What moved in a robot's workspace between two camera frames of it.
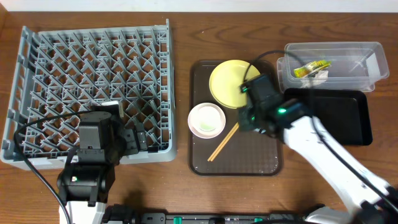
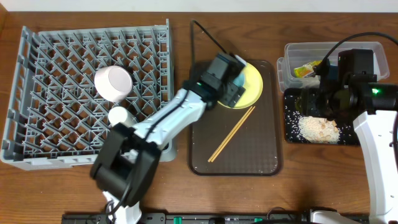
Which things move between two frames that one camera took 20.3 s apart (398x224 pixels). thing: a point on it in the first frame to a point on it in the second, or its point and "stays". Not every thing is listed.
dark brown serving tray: (246, 154) stays
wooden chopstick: (214, 153) stays
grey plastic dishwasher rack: (62, 73) stays
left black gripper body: (129, 140) to (234, 92)
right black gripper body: (251, 119) to (317, 104)
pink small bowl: (206, 120) to (114, 83)
